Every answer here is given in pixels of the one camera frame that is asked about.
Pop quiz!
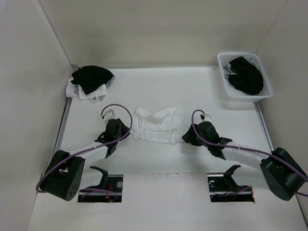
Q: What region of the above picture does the white tank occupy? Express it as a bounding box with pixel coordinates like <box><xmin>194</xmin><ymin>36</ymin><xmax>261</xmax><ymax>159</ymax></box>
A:
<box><xmin>131</xmin><ymin>106</ymin><xmax>185</xmax><ymax>145</ymax></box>
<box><xmin>65</xmin><ymin>77</ymin><xmax>107</xmax><ymax>103</ymax></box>

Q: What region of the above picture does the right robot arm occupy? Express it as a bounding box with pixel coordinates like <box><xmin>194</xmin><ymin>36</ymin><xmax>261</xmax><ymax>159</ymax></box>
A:
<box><xmin>182</xmin><ymin>121</ymin><xmax>308</xmax><ymax>201</ymax></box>

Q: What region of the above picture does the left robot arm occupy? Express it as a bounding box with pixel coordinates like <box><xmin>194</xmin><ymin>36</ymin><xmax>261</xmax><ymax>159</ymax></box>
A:
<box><xmin>36</xmin><ymin>118</ymin><xmax>131</xmax><ymax>201</ymax></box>

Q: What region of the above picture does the folded grey tank top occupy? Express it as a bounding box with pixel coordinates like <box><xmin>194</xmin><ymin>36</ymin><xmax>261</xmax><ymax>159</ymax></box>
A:
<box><xmin>105</xmin><ymin>76</ymin><xmax>115</xmax><ymax>89</ymax></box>

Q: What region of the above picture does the folded white tank top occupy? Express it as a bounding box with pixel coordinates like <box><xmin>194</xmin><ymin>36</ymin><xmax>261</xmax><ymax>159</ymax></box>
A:
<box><xmin>65</xmin><ymin>77</ymin><xmax>107</xmax><ymax>103</ymax></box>

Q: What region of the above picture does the folded black tank top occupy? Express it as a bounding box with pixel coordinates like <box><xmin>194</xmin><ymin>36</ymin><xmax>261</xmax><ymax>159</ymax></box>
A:
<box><xmin>71</xmin><ymin>65</ymin><xmax>114</xmax><ymax>95</ymax></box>

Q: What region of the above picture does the grey tank top in basket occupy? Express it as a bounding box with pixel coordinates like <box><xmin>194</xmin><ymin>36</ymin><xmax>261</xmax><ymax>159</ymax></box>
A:
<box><xmin>223</xmin><ymin>64</ymin><xmax>235</xmax><ymax>79</ymax></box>

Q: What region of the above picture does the black tank top in basket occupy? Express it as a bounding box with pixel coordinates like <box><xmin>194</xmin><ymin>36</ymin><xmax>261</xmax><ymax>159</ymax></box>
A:
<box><xmin>228</xmin><ymin>56</ymin><xmax>264</xmax><ymax>95</ymax></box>

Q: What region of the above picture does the white plastic basket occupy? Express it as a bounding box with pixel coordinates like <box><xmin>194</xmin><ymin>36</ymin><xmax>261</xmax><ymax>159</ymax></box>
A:
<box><xmin>217</xmin><ymin>52</ymin><xmax>273</xmax><ymax>102</ymax></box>

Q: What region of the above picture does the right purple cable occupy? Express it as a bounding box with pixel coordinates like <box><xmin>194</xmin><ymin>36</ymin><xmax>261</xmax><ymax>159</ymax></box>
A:
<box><xmin>191</xmin><ymin>109</ymin><xmax>308</xmax><ymax>197</ymax></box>

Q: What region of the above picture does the purple cable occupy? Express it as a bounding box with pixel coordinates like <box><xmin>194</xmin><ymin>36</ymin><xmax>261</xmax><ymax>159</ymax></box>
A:
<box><xmin>36</xmin><ymin>103</ymin><xmax>134</xmax><ymax>202</ymax></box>
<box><xmin>191</xmin><ymin>109</ymin><xmax>308</xmax><ymax>197</ymax></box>

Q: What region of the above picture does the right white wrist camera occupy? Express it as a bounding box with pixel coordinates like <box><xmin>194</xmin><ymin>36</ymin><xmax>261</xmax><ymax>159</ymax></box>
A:
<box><xmin>200</xmin><ymin>114</ymin><xmax>212</xmax><ymax>123</ymax></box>

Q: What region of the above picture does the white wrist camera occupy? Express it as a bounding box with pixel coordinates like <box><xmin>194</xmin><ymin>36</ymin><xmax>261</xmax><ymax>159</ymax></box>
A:
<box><xmin>200</xmin><ymin>114</ymin><xmax>212</xmax><ymax>123</ymax></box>
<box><xmin>101</xmin><ymin>109</ymin><xmax>116</xmax><ymax>124</ymax></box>

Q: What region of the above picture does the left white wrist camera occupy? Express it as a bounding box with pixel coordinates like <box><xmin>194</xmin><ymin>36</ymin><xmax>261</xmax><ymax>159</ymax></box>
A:
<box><xmin>101</xmin><ymin>109</ymin><xmax>116</xmax><ymax>124</ymax></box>

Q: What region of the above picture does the left aluminium rail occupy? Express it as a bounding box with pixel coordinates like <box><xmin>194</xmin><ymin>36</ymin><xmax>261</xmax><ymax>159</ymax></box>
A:
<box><xmin>49</xmin><ymin>98</ymin><xmax>72</xmax><ymax>162</ymax></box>

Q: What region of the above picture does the aluminium rail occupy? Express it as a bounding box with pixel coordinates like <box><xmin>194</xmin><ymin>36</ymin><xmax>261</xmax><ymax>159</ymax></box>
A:
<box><xmin>254</xmin><ymin>102</ymin><xmax>274</xmax><ymax>151</ymax></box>
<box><xmin>49</xmin><ymin>98</ymin><xmax>72</xmax><ymax>162</ymax></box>

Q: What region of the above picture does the right aluminium rail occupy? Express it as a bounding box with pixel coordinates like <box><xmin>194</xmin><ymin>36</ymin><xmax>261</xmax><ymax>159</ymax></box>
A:
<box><xmin>254</xmin><ymin>102</ymin><xmax>274</xmax><ymax>151</ymax></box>

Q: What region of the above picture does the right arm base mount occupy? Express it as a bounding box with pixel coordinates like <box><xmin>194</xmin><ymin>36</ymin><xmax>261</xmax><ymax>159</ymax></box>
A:
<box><xmin>207</xmin><ymin>165</ymin><xmax>255</xmax><ymax>203</ymax></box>

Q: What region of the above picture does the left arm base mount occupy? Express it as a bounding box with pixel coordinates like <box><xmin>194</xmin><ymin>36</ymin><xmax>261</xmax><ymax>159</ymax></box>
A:
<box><xmin>77</xmin><ymin>166</ymin><xmax>124</xmax><ymax>203</ymax></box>

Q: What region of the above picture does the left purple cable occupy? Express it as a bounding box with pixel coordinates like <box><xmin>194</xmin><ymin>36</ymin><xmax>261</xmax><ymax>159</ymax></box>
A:
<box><xmin>36</xmin><ymin>103</ymin><xmax>134</xmax><ymax>202</ymax></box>

